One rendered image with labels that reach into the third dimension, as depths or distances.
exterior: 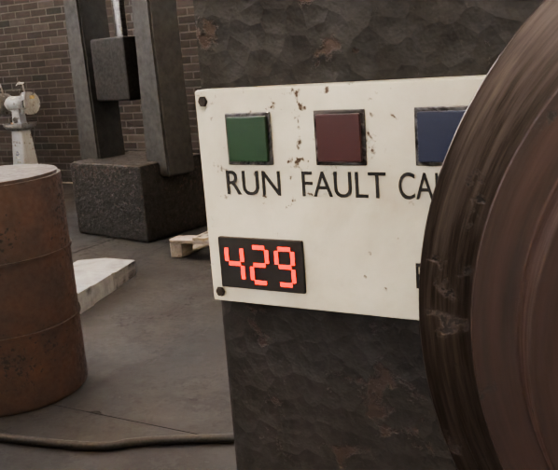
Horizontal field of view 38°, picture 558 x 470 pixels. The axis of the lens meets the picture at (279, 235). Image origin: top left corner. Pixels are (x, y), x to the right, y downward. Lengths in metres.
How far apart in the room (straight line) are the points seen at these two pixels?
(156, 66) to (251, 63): 5.04
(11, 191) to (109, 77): 3.09
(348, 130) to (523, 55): 0.21
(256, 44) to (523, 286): 0.33
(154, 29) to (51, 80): 3.59
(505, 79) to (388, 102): 0.18
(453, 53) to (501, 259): 0.21
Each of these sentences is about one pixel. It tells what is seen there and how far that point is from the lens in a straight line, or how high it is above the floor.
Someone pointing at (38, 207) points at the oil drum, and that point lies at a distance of 3.10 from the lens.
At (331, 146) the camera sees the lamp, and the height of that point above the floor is 1.19.
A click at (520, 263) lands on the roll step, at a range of 0.42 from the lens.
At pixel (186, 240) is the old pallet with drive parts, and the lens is 5.20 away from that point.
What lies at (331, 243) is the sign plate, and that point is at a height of 1.12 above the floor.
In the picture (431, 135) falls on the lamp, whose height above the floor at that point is 1.20.
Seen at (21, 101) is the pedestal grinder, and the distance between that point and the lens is 8.91.
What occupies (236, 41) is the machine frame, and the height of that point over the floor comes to 1.28.
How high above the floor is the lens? 1.27
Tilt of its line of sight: 13 degrees down
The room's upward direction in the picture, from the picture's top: 4 degrees counter-clockwise
